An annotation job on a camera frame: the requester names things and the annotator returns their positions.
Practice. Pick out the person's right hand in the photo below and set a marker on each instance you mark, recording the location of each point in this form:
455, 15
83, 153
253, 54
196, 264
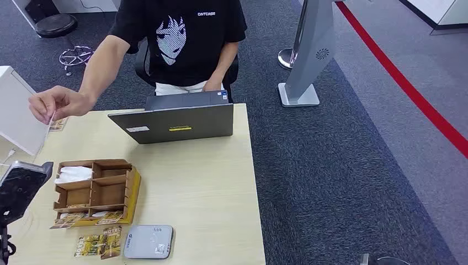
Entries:
62, 102

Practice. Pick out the person's left forearm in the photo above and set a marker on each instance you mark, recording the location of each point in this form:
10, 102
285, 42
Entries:
226, 62

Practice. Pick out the grey laptop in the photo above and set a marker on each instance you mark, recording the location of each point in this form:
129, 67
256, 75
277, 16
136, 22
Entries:
183, 122

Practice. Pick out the grey card reader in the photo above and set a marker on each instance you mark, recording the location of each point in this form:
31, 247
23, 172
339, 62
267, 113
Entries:
146, 242

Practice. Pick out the person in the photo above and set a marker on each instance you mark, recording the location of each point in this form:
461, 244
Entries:
190, 55

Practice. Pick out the white blank card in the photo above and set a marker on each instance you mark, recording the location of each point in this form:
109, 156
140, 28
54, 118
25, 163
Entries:
98, 213

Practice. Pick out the wooden desk organizer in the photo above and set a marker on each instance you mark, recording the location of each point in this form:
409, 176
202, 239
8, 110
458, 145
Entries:
109, 194

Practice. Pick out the white cabinet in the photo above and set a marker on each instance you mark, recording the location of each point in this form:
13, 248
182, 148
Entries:
14, 109

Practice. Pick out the person's left hand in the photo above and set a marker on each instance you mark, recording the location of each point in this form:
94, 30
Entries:
213, 86

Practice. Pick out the black office chair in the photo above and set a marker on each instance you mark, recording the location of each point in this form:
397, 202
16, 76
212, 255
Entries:
140, 66

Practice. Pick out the white ID card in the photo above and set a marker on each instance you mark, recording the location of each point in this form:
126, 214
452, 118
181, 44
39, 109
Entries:
51, 120

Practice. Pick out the person's right forearm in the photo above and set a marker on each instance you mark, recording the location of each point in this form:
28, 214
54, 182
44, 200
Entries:
102, 69

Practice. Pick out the white counter with black base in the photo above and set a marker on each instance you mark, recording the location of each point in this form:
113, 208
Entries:
453, 12

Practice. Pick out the black computer case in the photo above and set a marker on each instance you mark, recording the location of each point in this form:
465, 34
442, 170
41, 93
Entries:
40, 9

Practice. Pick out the grey kiosk stand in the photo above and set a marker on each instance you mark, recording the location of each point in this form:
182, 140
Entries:
310, 55

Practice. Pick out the chrome stanchion base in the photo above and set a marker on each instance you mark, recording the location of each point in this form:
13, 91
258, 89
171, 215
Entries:
284, 58

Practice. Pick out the black round stool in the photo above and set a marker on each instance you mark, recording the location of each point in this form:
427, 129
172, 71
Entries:
55, 25

